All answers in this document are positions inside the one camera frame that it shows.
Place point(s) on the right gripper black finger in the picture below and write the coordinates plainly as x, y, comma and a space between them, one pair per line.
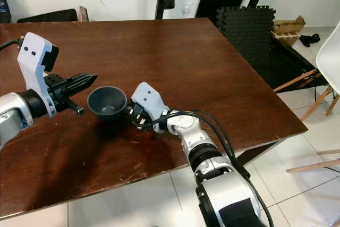
132, 118
130, 106

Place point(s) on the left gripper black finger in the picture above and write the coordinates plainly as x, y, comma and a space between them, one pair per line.
76, 90
79, 80

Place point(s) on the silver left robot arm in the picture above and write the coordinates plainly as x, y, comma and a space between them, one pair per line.
16, 115

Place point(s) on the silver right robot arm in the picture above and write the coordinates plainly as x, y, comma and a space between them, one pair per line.
228, 200

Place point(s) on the dark brown wooden table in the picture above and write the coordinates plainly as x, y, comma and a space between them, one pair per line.
164, 51

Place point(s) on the black chair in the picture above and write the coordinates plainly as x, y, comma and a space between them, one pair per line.
48, 16

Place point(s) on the black monitor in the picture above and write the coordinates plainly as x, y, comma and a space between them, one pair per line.
5, 6

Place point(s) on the small black hanging box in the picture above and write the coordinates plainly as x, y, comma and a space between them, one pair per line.
170, 1

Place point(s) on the black interlocking foam mat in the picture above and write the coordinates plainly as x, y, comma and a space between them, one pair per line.
244, 33

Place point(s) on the black flat panel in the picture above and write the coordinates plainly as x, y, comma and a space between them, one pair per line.
218, 2

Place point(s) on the black foam floor mat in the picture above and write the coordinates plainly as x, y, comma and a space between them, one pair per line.
292, 65

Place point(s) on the open cardboard box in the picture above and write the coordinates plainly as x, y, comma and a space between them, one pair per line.
289, 26

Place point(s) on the light wooden chair leg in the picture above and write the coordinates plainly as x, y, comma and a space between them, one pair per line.
313, 164

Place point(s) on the white chair wooden legs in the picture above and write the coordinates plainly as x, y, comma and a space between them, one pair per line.
330, 62

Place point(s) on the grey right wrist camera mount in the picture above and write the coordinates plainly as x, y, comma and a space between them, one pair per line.
146, 97

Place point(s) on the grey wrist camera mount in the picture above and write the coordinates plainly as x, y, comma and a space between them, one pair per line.
146, 97
34, 59

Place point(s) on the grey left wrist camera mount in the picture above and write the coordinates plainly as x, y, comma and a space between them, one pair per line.
34, 59

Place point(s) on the white wall socket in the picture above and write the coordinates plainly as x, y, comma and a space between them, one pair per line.
186, 9

